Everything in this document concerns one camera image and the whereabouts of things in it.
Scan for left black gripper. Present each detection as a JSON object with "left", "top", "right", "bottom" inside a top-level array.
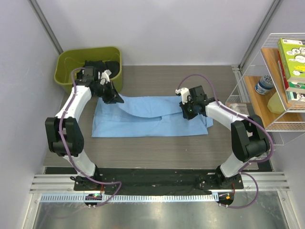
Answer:
[{"left": 94, "top": 80, "right": 124, "bottom": 104}]

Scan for light blue long sleeve shirt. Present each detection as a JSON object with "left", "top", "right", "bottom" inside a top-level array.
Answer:
[{"left": 91, "top": 96, "right": 214, "bottom": 138}]

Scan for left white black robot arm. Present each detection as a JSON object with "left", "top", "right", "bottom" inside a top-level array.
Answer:
[{"left": 45, "top": 66, "right": 124, "bottom": 190}]

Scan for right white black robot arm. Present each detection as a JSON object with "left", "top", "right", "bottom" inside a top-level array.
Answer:
[{"left": 175, "top": 86, "right": 271, "bottom": 188}]

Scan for teal book stack bottom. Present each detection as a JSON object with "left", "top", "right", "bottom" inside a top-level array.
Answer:
[{"left": 285, "top": 82, "right": 305, "bottom": 104}]

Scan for black clothes in bin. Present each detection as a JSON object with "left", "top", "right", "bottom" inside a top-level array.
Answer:
[{"left": 75, "top": 60, "right": 120, "bottom": 84}]

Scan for olive green plastic bin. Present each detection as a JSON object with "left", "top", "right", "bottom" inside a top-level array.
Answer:
[{"left": 54, "top": 46, "right": 123, "bottom": 94}]

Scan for blue white ceramic cup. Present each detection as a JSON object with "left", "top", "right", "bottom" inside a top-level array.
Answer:
[{"left": 254, "top": 75, "right": 274, "bottom": 95}]

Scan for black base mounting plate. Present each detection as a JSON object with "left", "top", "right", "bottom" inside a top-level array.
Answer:
[{"left": 44, "top": 167, "right": 244, "bottom": 191}]

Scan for pale yellow green object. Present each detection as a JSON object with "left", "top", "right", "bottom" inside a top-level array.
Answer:
[{"left": 267, "top": 93, "right": 285, "bottom": 114}]

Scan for red book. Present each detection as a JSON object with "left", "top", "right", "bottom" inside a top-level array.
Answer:
[{"left": 277, "top": 51, "right": 289, "bottom": 92}]

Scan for green book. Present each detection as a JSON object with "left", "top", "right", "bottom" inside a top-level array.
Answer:
[{"left": 278, "top": 38, "right": 305, "bottom": 83}]

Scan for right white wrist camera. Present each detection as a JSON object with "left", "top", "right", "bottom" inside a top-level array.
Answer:
[{"left": 175, "top": 87, "right": 191, "bottom": 104}]

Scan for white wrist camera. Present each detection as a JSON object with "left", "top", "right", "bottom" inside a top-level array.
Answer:
[
  {"left": 175, "top": 87, "right": 191, "bottom": 104},
  {"left": 98, "top": 70, "right": 112, "bottom": 85}
]

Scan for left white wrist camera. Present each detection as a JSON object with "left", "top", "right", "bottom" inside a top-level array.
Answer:
[{"left": 98, "top": 70, "right": 112, "bottom": 85}]

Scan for white wire shelf rack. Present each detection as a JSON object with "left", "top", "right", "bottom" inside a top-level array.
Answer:
[{"left": 225, "top": 33, "right": 305, "bottom": 146}]

